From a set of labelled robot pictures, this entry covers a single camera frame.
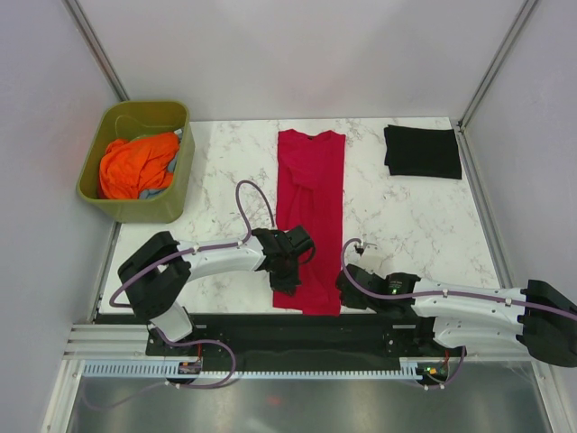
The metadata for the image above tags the magenta red t shirt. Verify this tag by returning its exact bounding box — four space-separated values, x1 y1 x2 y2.
273 129 346 316

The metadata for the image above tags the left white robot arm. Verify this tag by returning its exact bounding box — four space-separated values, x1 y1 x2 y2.
117 226 316 355

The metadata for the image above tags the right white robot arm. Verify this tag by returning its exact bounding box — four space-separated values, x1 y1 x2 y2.
336 264 576 368

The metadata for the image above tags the folded black t shirt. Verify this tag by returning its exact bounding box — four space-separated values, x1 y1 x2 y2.
383 125 463 180

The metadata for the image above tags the olive green plastic bin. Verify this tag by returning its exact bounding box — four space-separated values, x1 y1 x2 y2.
77 100 195 224

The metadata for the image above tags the orange t shirt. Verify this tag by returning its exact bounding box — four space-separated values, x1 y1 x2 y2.
97 132 180 200

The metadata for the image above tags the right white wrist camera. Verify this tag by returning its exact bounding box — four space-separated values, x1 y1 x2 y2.
354 241 379 256

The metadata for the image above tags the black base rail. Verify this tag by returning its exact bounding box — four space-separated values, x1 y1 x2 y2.
94 310 470 372

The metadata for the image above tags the white slotted cable duct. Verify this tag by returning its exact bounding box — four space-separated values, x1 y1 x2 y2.
83 358 451 380

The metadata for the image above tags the left aluminium frame post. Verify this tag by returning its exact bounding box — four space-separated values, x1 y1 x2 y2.
62 0 130 102

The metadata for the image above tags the aluminium frame post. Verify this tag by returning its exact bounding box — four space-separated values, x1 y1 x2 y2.
456 0 541 131
62 0 130 102

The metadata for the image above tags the right aluminium frame post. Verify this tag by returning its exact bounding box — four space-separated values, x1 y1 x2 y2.
456 0 541 131

